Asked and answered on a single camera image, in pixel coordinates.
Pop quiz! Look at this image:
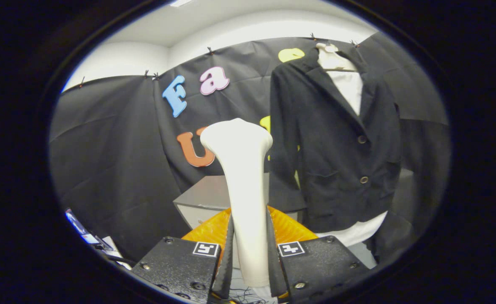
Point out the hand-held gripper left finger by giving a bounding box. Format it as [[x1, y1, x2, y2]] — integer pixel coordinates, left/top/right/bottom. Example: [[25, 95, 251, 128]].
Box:
[[131, 207, 235, 304]]

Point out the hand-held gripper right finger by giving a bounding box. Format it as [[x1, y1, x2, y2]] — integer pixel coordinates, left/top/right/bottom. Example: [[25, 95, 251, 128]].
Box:
[[266, 206, 371, 304]]

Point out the white garment steamer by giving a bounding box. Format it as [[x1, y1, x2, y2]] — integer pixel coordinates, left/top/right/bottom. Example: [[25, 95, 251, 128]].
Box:
[[200, 118, 273, 288]]

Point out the black jacket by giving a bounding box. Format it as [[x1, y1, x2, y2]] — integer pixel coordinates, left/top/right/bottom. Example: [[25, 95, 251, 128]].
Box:
[[268, 44, 402, 233]]

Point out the white clothes hanger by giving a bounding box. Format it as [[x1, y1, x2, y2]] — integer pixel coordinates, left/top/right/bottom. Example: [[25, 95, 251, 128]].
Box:
[[316, 42, 358, 72]]

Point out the grey metal cabinet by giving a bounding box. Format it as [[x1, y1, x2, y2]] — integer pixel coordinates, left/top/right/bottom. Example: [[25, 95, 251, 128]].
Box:
[[173, 173, 303, 231]]

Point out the blue and white flat object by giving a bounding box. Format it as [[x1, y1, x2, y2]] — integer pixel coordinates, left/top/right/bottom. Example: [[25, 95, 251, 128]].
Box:
[[65, 209, 132, 271]]

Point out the black backdrop cloth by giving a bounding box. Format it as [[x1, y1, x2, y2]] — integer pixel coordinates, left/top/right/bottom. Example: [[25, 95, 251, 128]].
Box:
[[49, 32, 450, 264]]

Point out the tangle of thin cables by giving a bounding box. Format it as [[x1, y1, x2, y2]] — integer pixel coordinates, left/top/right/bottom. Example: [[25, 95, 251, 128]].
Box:
[[231, 287, 270, 304]]

